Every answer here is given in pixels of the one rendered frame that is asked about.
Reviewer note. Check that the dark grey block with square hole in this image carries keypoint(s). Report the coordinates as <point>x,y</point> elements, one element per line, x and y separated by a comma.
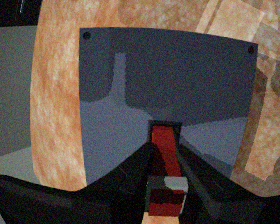
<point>131,78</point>

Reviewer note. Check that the dark red square peg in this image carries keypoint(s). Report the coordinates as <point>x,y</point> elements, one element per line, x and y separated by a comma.
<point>166,189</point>

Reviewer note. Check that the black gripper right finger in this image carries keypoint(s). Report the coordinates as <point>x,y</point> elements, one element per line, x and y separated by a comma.
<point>214,199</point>

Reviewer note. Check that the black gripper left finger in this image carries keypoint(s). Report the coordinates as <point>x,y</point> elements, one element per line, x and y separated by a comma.
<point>116,198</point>

